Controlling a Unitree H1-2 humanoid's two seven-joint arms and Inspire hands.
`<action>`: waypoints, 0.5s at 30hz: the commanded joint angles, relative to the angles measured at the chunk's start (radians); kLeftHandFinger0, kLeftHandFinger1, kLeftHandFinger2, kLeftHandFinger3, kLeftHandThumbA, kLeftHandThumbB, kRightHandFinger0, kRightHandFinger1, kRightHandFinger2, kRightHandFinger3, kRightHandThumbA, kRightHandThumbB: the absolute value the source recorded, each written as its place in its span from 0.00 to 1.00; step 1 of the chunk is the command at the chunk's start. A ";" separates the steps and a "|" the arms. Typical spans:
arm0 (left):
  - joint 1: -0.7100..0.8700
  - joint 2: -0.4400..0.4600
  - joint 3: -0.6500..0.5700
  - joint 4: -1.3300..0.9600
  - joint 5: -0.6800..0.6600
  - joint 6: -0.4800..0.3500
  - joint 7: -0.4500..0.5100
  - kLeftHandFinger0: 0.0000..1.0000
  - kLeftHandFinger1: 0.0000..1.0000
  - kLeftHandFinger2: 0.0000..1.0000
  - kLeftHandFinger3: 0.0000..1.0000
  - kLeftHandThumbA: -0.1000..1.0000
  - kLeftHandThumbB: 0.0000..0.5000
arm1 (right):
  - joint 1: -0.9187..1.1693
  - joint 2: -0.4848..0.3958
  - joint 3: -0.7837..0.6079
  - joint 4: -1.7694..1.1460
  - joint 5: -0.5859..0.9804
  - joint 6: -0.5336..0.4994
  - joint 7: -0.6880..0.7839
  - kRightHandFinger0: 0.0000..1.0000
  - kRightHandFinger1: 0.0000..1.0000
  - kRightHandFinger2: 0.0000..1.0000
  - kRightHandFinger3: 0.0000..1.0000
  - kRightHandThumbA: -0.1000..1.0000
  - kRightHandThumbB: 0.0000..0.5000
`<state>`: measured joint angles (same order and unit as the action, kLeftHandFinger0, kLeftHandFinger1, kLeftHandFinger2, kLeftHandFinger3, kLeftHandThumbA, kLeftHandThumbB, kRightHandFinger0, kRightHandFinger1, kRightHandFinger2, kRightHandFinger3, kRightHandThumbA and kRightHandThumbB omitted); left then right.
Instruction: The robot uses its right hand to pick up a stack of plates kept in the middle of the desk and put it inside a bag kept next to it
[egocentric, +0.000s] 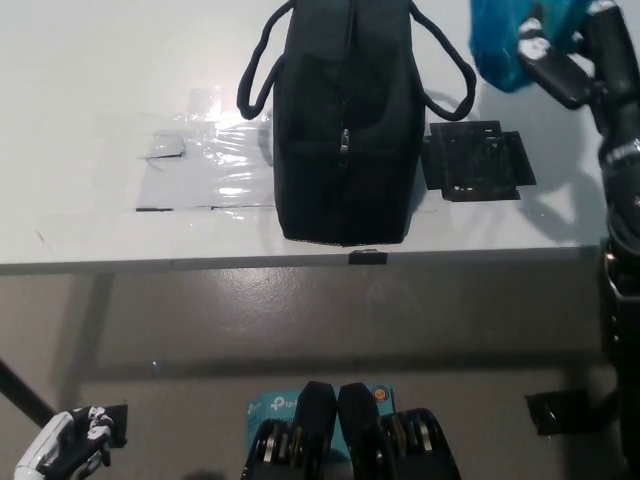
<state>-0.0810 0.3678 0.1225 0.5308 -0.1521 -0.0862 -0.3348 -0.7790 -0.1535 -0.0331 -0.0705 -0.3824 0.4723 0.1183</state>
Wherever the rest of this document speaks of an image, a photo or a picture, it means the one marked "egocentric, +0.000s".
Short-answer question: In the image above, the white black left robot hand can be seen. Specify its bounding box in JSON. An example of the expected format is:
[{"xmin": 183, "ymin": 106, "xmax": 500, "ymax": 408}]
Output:
[{"xmin": 14, "ymin": 405, "xmax": 114, "ymax": 476}]

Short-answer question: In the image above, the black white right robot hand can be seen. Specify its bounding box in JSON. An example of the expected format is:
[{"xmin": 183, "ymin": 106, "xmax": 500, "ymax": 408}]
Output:
[{"xmin": 517, "ymin": 0, "xmax": 640, "ymax": 151}]

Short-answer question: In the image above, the blue plate stack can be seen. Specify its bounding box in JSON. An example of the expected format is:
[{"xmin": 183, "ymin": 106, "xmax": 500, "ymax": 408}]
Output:
[{"xmin": 468, "ymin": 0, "xmax": 596, "ymax": 94}]

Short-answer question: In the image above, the black fabric zip bag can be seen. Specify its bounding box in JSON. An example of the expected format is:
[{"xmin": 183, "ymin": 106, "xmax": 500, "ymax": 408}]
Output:
[{"xmin": 235, "ymin": 0, "xmax": 476, "ymax": 247}]

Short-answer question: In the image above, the black table leg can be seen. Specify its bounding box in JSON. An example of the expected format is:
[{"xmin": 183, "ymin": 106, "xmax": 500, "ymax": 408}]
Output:
[{"xmin": 0, "ymin": 357, "xmax": 51, "ymax": 429}]

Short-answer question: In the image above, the black tape square marker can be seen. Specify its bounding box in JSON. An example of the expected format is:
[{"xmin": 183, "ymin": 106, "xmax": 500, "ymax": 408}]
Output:
[{"xmin": 421, "ymin": 119, "xmax": 539, "ymax": 204}]

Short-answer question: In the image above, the teal tp-link box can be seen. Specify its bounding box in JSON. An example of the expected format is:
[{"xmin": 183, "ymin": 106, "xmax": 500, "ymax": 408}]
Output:
[{"xmin": 245, "ymin": 387, "xmax": 396, "ymax": 466}]

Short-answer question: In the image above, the small black tape strip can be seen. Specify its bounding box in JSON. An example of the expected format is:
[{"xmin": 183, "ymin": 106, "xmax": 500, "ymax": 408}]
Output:
[{"xmin": 347, "ymin": 248, "xmax": 389, "ymax": 266}]

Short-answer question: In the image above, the small grey paper patch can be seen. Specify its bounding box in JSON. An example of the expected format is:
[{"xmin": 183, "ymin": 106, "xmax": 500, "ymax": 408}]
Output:
[{"xmin": 138, "ymin": 132, "xmax": 187, "ymax": 161}]

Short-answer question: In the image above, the clear plastic sheet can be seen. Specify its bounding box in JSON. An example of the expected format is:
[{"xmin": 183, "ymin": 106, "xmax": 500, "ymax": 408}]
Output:
[{"xmin": 92, "ymin": 88, "xmax": 277, "ymax": 214}]

